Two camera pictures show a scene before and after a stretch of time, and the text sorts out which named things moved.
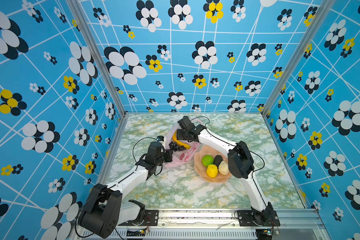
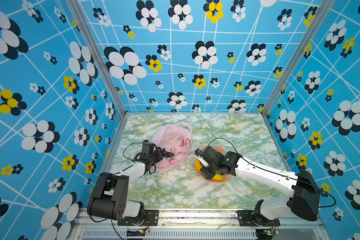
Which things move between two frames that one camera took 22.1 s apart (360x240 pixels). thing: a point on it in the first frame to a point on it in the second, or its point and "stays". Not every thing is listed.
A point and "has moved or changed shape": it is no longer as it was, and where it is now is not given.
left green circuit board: [135, 232] stays
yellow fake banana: [174, 137] to [199, 166]
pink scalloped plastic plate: [201, 170] stays
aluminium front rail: [294, 224] stays
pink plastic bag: [181, 158] has moved or changed shape
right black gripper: [179, 135] to [205, 173]
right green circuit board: [264, 233] stays
